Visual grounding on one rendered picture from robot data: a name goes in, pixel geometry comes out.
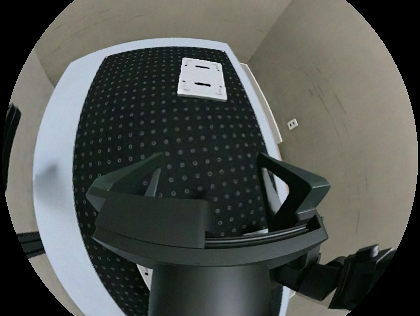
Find white rectangular plate nest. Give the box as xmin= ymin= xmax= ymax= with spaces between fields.
xmin=178 ymin=58 xmax=226 ymax=102

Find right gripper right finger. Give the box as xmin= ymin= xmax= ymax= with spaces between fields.
xmin=257 ymin=153 xmax=331 ymax=232

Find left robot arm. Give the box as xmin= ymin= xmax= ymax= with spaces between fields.
xmin=1 ymin=102 xmax=396 ymax=311

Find white flat rectangular plate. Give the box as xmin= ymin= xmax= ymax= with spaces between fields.
xmin=137 ymin=264 xmax=153 ymax=290

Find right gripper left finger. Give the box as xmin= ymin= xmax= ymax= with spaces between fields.
xmin=92 ymin=153 xmax=165 ymax=197

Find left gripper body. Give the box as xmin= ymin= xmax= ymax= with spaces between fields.
xmin=268 ymin=263 xmax=318 ymax=292

